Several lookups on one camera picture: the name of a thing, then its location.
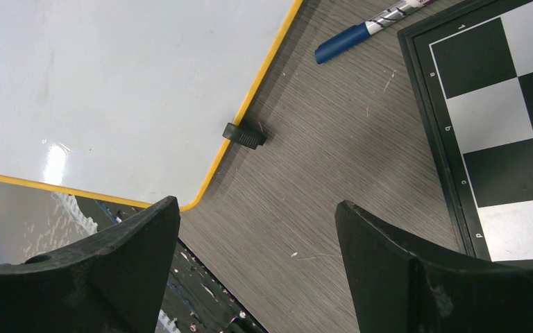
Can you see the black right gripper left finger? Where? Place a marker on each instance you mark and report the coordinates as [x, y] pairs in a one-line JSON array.
[[51, 292]]

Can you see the white blue whiteboard marker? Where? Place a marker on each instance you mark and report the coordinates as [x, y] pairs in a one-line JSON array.
[[358, 33]]

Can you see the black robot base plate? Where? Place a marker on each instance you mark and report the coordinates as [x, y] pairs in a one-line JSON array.
[[202, 299]]

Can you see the yellow framed whiteboard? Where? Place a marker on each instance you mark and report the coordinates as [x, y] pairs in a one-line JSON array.
[[127, 101]]

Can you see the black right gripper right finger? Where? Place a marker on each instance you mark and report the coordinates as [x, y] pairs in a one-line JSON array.
[[400, 282]]

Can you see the black white chessboard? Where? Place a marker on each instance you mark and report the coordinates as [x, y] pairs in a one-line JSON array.
[[471, 69]]

